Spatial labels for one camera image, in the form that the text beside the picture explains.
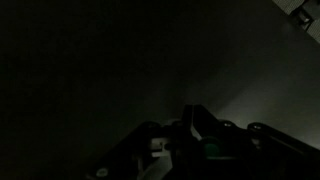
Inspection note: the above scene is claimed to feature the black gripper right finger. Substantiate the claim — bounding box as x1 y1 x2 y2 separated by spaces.
181 104 320 180

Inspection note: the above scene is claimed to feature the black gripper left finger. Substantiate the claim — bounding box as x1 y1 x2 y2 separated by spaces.
84 120 183 180

